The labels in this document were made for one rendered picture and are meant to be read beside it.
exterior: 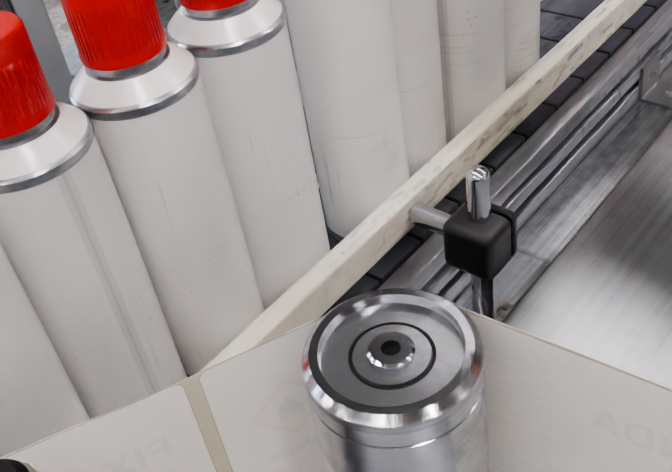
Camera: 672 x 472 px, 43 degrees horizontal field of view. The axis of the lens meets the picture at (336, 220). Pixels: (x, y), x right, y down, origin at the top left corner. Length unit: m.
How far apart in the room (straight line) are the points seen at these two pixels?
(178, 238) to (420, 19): 0.18
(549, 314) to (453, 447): 0.27
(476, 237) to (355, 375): 0.26
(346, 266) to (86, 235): 0.15
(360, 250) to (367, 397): 0.27
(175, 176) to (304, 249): 0.10
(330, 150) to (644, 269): 0.17
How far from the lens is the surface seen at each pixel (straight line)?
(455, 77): 0.52
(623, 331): 0.44
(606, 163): 0.62
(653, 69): 0.69
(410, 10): 0.46
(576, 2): 0.72
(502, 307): 0.51
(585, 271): 0.47
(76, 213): 0.33
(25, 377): 0.34
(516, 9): 0.55
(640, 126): 0.66
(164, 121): 0.34
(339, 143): 0.44
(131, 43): 0.33
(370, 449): 0.18
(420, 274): 0.47
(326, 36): 0.41
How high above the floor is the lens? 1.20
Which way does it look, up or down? 39 degrees down
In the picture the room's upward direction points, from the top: 10 degrees counter-clockwise
